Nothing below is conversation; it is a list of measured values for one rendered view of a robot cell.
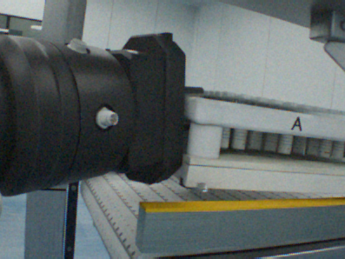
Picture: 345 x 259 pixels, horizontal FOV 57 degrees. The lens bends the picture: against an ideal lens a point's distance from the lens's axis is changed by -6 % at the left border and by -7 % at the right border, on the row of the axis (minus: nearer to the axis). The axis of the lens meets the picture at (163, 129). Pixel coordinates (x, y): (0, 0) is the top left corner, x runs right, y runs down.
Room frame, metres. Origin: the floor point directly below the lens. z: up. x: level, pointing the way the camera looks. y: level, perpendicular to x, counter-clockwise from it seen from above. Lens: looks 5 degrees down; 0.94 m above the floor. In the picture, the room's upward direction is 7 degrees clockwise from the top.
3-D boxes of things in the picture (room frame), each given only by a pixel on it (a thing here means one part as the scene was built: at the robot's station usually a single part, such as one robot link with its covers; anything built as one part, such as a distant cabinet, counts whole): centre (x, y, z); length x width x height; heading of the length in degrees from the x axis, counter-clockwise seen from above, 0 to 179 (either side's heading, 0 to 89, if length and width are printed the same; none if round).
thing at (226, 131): (0.31, -0.06, 0.92); 0.01 x 0.01 x 0.07
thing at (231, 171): (0.41, -0.11, 0.89); 0.24 x 0.24 x 0.02; 14
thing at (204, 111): (0.41, -0.11, 0.94); 0.25 x 0.24 x 0.02; 14
